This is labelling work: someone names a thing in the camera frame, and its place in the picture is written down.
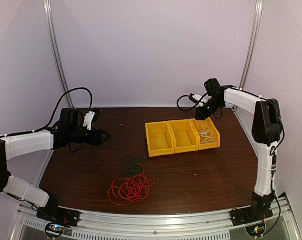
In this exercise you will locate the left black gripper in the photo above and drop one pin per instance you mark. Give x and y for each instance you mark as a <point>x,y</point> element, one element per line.
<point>98,142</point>

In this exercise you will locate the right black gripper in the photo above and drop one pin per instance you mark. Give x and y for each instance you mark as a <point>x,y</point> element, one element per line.
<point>204,115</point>

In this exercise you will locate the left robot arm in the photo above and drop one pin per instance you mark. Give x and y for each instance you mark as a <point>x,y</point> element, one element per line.
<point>71,128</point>

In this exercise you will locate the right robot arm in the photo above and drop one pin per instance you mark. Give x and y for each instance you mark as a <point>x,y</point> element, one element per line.
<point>267,131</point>

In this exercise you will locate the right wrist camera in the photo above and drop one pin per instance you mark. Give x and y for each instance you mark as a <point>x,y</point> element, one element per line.
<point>197,98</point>

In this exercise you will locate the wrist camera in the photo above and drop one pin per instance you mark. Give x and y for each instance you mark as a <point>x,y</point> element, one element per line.
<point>197,98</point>
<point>90,118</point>

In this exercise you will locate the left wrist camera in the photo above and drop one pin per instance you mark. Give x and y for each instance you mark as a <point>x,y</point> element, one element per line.
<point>90,118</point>

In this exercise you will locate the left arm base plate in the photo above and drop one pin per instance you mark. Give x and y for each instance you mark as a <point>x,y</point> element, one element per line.
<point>65,217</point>

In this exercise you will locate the right aluminium frame post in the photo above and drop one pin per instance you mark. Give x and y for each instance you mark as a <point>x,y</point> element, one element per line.
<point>255,31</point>

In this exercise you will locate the aluminium frame post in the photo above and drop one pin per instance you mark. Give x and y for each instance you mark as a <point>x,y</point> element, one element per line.
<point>54,44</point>
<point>255,31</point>

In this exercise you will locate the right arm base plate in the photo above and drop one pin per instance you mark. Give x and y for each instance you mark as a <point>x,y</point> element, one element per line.
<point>246,215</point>

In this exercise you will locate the front aluminium rail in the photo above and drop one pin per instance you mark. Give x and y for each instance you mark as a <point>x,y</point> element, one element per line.
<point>214,225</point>

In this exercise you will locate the left aluminium frame post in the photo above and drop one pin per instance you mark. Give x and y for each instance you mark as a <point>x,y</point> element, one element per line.
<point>54,44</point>

